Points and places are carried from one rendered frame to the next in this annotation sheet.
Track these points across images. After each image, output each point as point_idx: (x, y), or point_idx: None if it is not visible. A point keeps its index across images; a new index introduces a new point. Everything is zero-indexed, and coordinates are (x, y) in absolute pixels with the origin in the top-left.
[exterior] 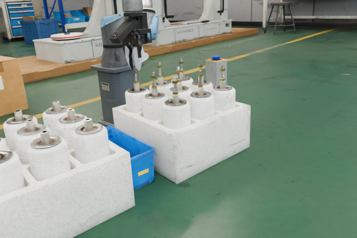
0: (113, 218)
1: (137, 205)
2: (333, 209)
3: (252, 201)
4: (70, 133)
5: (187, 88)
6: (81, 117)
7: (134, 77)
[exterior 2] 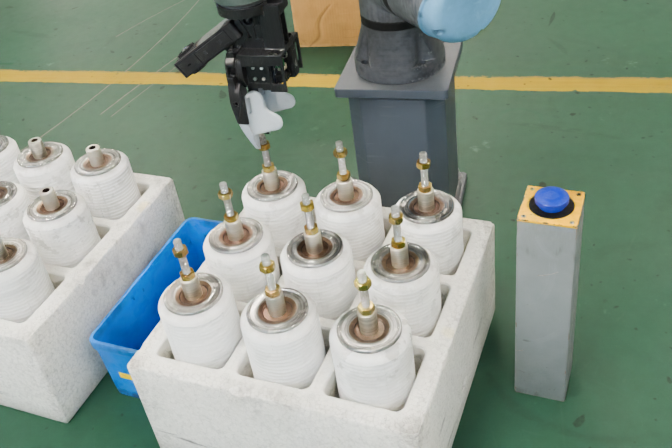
0: (25, 415)
1: (71, 426)
2: None
3: None
4: (28, 233)
5: (323, 261)
6: (56, 213)
7: (409, 118)
